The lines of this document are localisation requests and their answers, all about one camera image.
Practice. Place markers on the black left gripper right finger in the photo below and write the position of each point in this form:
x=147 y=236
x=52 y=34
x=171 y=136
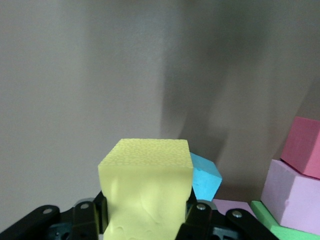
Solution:
x=200 y=225

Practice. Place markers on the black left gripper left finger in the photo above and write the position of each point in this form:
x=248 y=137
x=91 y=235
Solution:
x=82 y=220

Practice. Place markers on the pink foam block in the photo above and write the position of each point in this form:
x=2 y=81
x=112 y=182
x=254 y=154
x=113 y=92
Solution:
x=295 y=197
x=232 y=207

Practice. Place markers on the cyan foam block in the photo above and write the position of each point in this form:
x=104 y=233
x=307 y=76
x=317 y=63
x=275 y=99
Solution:
x=205 y=180

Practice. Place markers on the yellow foam block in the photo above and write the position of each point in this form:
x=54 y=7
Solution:
x=145 y=190

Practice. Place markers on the green foam block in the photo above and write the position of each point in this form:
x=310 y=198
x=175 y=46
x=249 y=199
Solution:
x=272 y=225

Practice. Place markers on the red foam block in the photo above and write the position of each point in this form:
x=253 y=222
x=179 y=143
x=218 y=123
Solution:
x=302 y=147

